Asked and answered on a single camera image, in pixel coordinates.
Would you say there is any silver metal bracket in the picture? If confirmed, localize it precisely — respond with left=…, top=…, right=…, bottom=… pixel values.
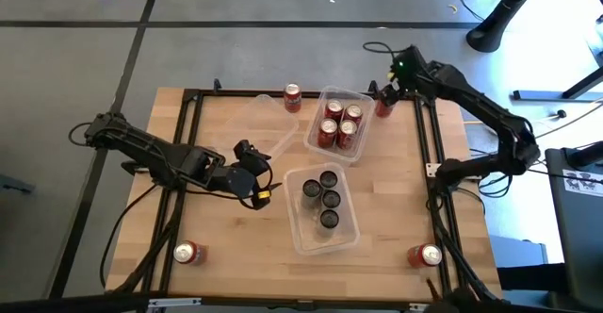
left=408, top=303, right=465, bottom=313
left=147, top=297, right=203, bottom=310

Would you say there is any black desk foot bar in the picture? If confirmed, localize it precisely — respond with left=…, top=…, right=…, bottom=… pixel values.
left=512, top=65, right=603, bottom=103

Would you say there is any yellow extension cable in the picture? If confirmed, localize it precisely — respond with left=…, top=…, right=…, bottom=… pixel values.
left=464, top=96, right=603, bottom=159

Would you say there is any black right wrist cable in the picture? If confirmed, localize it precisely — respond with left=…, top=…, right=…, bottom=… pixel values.
left=361, top=41, right=398, bottom=64

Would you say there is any red Fanta soda can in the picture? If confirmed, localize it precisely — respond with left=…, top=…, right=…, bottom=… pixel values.
left=283, top=82, right=303, bottom=114
left=172, top=239, right=208, bottom=266
left=406, top=243, right=444, bottom=270
left=374, top=96, right=395, bottom=119

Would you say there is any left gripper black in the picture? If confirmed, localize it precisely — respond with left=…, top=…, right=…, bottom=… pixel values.
left=220, top=139, right=284, bottom=211

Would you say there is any clear plastic storage bin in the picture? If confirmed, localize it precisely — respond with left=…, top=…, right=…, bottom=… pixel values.
left=281, top=161, right=363, bottom=257
left=302, top=85, right=377, bottom=164
left=224, top=93, right=300, bottom=164

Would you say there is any grey metal foot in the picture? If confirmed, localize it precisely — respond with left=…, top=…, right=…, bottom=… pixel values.
left=0, top=173, right=37, bottom=195

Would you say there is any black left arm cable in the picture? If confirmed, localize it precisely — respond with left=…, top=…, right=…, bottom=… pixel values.
left=99, top=183, right=159, bottom=289

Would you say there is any black equipment case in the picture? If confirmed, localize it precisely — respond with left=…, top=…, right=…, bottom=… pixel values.
left=545, top=140, right=603, bottom=313

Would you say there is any white tag sticker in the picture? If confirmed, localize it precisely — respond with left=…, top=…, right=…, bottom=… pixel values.
left=562, top=169, right=603, bottom=198

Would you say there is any black cable bundle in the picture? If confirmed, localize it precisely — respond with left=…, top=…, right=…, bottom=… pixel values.
left=473, top=148, right=571, bottom=199

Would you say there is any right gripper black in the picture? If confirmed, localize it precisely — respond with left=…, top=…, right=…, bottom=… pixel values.
left=379, top=43, right=428, bottom=107

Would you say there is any black desk pedestal leg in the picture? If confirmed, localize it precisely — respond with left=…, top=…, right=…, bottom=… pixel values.
left=465, top=0, right=547, bottom=54

